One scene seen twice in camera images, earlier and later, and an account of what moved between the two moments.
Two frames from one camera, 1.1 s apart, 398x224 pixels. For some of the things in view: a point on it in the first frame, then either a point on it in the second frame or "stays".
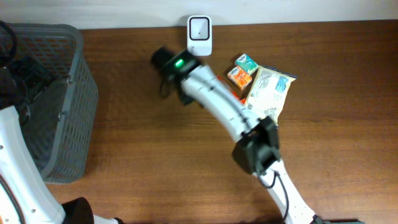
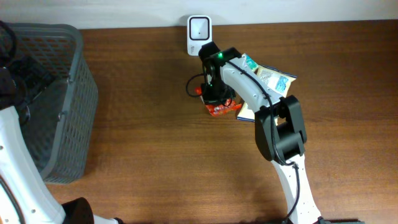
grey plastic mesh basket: (61, 121) stays
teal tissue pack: (247, 63) stays
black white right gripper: (185, 96) -> (210, 98)
